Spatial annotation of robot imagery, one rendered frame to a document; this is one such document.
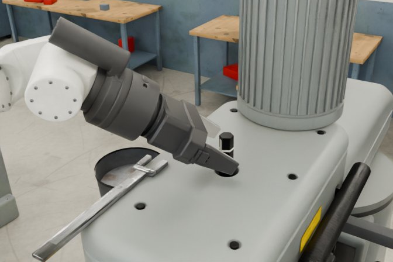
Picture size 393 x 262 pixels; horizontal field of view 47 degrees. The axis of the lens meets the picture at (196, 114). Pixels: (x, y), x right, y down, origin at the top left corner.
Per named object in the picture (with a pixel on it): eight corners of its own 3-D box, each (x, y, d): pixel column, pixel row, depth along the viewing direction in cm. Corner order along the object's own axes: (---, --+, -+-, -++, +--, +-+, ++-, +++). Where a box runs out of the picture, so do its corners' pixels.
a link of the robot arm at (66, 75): (99, 151, 58) (11, 116, 53) (104, 104, 66) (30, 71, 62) (144, 85, 53) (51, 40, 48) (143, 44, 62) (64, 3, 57)
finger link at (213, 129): (223, 126, 72) (190, 109, 69) (212, 141, 73) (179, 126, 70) (220, 121, 73) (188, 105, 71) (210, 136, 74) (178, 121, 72)
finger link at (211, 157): (228, 175, 64) (191, 159, 62) (240, 158, 63) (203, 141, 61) (231, 182, 63) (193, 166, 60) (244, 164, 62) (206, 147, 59)
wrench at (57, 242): (49, 267, 52) (48, 261, 52) (26, 254, 54) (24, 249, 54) (168, 165, 71) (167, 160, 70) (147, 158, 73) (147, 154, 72)
